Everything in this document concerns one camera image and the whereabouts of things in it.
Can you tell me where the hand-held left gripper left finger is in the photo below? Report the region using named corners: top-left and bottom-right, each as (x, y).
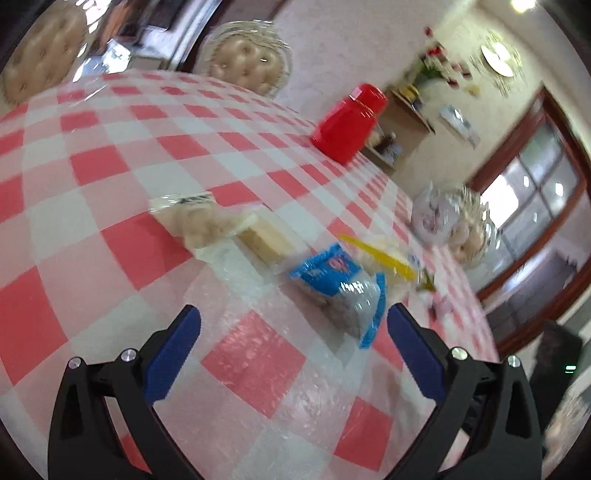
top-left (47, 305), bottom-right (204, 480)

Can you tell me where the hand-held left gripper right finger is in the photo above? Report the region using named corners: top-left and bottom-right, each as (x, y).
top-left (385, 304), bottom-right (543, 480)

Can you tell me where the blue clear snack packet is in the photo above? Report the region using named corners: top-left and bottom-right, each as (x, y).
top-left (288, 244), bottom-right (387, 349)

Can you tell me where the yellow-edged clear packet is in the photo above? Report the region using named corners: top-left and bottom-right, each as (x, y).
top-left (337, 233), bottom-right (419, 281)

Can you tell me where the beige tufted dining chair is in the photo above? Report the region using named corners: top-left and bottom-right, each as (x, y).
top-left (203, 21), bottom-right (294, 97)
top-left (450, 185), bottom-right (502, 271)
top-left (2, 4), bottom-right (90, 104)

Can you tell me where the clear pastry packet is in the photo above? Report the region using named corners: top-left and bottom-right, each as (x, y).
top-left (148, 190), bottom-right (257, 252)

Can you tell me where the white floral teapot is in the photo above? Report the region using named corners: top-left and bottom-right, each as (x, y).
top-left (410, 185), bottom-right (467, 243)

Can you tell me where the cream wafer packet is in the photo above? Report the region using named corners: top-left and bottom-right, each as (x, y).
top-left (238, 215), bottom-right (301, 266)

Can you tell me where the wood-framed glass partition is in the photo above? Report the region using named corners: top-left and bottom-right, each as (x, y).
top-left (471, 88), bottom-right (591, 296)

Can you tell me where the red white checkered tablecloth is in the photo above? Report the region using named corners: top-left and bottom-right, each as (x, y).
top-left (0, 69), bottom-right (502, 480)

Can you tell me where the wooden corner shelf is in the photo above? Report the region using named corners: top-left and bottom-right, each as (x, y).
top-left (369, 88), bottom-right (437, 167)

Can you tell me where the red thermos jug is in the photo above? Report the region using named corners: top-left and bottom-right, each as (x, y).
top-left (310, 83), bottom-right (389, 166)

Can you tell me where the red flower bouquet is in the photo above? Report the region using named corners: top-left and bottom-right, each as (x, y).
top-left (406, 28), bottom-right (472, 88)

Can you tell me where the white wall-mounted panel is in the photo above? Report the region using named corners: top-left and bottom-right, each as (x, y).
top-left (438, 105), bottom-right (481, 148)

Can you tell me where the round wall clock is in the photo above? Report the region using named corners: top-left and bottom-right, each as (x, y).
top-left (480, 30), bottom-right (520, 77)

